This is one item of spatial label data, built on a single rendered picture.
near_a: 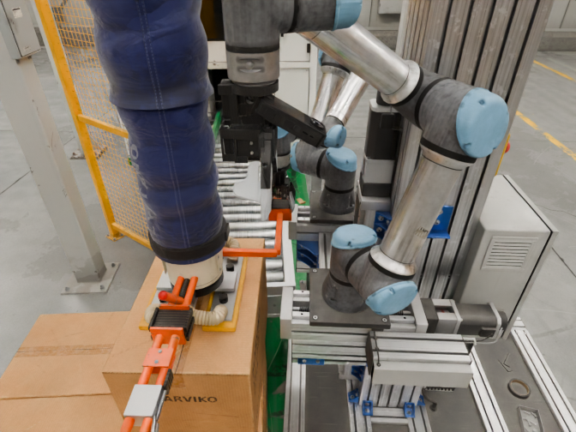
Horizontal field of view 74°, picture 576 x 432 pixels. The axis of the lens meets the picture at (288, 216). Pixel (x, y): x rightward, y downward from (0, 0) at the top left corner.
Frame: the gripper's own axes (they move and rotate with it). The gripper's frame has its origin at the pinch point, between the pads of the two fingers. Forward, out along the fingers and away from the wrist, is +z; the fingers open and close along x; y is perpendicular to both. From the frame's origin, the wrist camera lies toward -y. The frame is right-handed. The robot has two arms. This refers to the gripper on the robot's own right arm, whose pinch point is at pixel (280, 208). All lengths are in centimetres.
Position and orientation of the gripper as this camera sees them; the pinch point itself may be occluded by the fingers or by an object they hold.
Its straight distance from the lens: 144.9
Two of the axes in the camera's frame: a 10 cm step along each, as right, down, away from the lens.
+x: 10.0, 0.1, -0.2
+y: -0.2, 5.6, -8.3
